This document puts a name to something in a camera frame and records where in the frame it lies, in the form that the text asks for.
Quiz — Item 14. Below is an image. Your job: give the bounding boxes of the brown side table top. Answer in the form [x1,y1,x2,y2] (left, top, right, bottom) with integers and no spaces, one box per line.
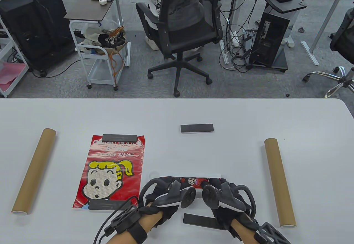
[64,0,114,22]

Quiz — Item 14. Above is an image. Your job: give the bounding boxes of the beige bag with cables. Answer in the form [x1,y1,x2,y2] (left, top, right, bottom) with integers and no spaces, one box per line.
[83,25,128,55]

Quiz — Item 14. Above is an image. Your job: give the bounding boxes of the person's right hand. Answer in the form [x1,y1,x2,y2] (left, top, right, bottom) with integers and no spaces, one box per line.
[205,177,257,230]

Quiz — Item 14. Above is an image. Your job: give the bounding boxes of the chrome chair base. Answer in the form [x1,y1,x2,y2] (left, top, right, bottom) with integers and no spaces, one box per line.
[302,66,354,98]

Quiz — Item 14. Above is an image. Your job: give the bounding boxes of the white desk leg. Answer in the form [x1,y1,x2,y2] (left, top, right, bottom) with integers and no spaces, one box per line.
[301,0,352,66]

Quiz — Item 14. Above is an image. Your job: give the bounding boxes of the black padded chair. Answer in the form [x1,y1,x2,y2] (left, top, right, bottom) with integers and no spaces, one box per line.
[329,7,354,62]

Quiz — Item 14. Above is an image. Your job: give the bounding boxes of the silver metal pole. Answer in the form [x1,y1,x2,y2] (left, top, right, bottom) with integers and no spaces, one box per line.
[111,0,130,67]

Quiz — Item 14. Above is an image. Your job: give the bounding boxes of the black handheld controller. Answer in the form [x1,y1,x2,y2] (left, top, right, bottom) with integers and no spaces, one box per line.
[139,178,197,209]
[202,184,256,212]

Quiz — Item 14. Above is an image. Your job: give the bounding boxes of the red cartoon face poster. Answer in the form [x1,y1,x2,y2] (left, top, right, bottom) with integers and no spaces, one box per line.
[72,135,145,210]

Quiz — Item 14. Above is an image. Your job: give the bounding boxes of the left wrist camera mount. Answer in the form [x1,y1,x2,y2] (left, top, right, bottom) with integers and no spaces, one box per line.
[104,205,148,244]

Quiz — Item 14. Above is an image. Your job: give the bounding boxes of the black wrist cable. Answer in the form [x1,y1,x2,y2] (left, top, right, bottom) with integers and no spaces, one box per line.
[93,196,139,244]

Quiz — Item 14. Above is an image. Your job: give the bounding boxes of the white metal rack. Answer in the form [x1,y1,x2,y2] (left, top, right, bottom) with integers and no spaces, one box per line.
[0,14,29,98]

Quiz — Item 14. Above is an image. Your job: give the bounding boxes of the black rectangular weight bar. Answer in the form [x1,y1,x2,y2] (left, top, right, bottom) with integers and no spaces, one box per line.
[88,199,132,212]
[102,134,138,142]
[180,124,214,133]
[183,213,227,230]

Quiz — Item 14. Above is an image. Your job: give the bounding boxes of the large black cabinet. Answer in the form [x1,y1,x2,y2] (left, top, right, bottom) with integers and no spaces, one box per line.
[0,0,76,77]

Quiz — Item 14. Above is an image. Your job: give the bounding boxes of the black computer tower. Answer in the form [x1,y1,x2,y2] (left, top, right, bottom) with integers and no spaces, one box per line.
[249,12,290,68]

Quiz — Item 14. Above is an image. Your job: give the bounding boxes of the white rolling cart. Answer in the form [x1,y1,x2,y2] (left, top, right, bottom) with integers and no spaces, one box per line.
[69,20,131,91]

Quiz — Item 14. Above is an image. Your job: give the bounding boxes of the tangle of black cables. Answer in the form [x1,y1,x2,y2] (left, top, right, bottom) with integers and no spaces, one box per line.
[218,0,266,73]

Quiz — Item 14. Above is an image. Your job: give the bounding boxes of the person's left hand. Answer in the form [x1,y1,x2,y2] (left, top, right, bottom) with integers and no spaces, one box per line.
[138,176,183,223]

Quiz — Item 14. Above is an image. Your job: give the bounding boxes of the black mesh office chair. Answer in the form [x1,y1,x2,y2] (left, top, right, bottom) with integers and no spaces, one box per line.
[136,0,224,98]

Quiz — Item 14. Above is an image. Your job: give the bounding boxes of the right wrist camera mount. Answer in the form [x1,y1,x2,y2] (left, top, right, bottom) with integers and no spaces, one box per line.
[253,222,291,244]

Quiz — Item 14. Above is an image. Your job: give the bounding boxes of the person's left forearm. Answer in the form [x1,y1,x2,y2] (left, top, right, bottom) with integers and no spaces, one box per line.
[106,211,164,244]

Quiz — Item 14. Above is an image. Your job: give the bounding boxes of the brown cardboard mailing tube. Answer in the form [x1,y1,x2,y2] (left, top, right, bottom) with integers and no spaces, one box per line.
[264,137,297,229]
[11,128,57,215]

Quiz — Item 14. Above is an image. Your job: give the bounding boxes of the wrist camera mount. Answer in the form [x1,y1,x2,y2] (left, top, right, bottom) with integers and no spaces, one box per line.
[104,205,148,244]
[253,222,291,244]

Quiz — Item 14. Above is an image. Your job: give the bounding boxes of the red patterned poster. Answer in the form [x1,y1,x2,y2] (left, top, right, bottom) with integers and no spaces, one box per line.
[159,173,222,199]

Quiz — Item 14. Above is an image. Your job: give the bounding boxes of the person's right forearm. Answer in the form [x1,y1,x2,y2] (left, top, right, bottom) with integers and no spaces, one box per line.
[230,218,263,244]

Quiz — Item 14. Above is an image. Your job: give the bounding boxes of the pink sheet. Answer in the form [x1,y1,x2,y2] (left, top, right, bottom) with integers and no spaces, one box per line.
[0,62,27,84]

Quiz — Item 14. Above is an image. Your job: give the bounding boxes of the black floor cable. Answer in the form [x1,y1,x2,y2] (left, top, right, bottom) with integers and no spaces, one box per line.
[32,59,80,78]

